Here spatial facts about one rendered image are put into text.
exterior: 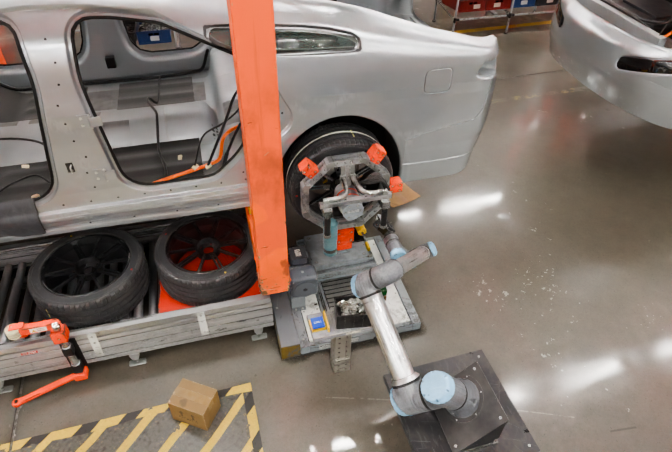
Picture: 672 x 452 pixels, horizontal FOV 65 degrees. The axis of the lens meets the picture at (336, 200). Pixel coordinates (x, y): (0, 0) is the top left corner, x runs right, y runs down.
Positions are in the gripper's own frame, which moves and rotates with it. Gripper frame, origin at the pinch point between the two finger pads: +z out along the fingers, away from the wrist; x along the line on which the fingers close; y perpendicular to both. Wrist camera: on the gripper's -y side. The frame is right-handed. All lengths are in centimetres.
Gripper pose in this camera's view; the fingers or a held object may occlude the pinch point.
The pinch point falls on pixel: (377, 215)
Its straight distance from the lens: 335.9
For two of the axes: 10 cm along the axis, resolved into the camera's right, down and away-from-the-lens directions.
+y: 6.7, 4.3, 6.1
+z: -2.6, -6.3, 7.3
